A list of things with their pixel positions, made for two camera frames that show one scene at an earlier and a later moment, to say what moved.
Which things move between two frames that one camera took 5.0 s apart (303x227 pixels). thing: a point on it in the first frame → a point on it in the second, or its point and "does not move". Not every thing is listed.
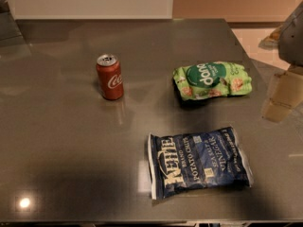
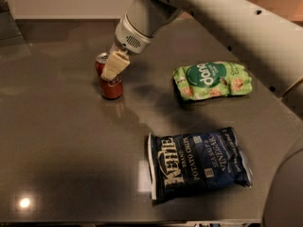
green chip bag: x=210 y=79 does not move
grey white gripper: x=292 y=42 → x=130 y=38
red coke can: x=110 y=76 does not move
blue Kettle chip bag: x=203 y=160 does not move
